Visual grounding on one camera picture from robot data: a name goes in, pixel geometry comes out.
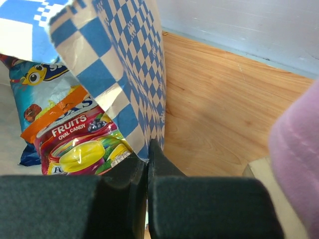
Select wooden clothes rack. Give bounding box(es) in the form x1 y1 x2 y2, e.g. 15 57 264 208
243 156 308 239

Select pink shirt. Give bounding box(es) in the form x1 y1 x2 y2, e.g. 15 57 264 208
268 80 319 239

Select blue Slendy candy bag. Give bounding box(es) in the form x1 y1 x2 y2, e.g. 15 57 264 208
0 53 83 166

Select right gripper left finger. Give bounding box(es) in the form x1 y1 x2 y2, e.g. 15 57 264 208
0 155 146 239

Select colourful candy packet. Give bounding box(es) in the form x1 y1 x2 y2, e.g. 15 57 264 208
21 85 133 175

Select blue checkered paper bag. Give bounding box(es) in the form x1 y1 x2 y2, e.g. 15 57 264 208
0 0 166 160

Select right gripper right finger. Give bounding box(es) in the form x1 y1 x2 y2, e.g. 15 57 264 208
148 139 284 239

